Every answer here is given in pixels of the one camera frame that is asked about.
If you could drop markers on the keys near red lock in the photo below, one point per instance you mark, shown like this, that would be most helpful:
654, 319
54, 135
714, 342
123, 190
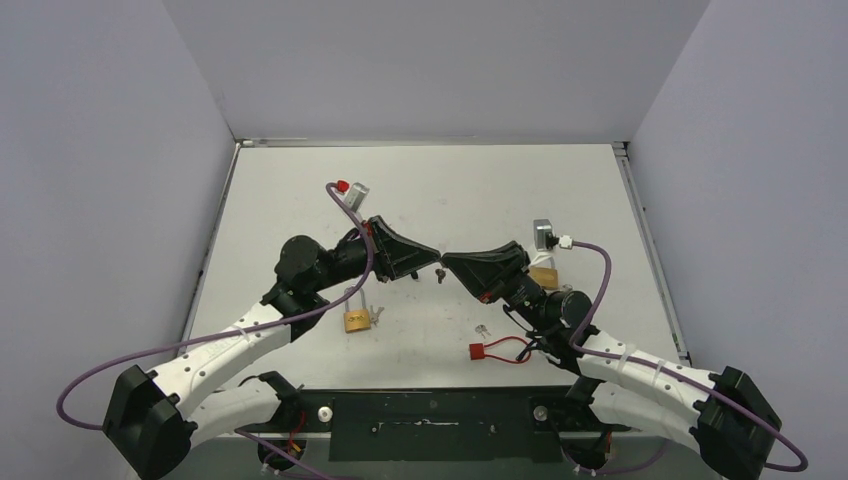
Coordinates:
482, 331

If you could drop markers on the brass padlock short shackle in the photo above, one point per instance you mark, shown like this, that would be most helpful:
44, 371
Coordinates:
545, 277

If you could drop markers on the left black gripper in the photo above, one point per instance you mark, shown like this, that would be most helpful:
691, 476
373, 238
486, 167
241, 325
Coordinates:
394, 257

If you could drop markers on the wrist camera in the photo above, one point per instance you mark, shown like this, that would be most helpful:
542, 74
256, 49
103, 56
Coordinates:
547, 242
353, 194

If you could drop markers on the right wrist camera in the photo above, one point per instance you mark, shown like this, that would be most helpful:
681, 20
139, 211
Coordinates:
547, 242

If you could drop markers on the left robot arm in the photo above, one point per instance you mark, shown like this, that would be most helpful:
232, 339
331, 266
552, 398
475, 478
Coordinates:
155, 417

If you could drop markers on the keys beside long-shackle padlock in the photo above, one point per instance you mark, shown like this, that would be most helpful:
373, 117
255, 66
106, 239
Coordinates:
375, 314

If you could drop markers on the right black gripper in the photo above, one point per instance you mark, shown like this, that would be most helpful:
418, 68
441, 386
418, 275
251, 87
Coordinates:
510, 268

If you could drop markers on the red cable lock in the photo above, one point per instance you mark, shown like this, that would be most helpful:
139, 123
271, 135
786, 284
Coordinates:
494, 350

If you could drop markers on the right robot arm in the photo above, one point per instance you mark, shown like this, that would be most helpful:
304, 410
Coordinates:
723, 416

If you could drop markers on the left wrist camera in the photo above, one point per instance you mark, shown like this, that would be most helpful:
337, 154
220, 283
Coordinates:
353, 194

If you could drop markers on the brass padlock long shackle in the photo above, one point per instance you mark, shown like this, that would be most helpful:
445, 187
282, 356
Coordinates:
356, 315

